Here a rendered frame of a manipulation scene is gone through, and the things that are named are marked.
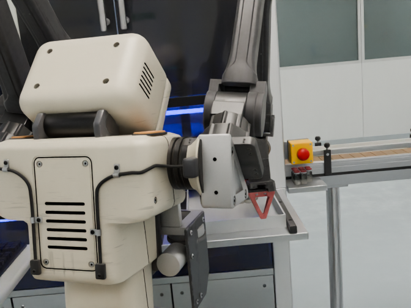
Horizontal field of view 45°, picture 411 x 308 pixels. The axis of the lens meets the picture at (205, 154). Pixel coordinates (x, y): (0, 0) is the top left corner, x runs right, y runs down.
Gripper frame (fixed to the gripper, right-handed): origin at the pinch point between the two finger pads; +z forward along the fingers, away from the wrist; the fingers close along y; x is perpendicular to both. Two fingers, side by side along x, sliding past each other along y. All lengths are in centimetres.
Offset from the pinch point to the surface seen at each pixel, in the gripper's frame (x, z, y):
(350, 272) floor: -64, 65, 161
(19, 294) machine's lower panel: 81, 26, 41
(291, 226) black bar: -6.4, 2.7, -4.0
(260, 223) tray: 0.7, 2.1, 0.7
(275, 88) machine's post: -10.9, -34.8, 29.9
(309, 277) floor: -40, 65, 160
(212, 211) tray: 12.8, 0.3, 18.7
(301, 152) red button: -17.1, -13.9, 30.1
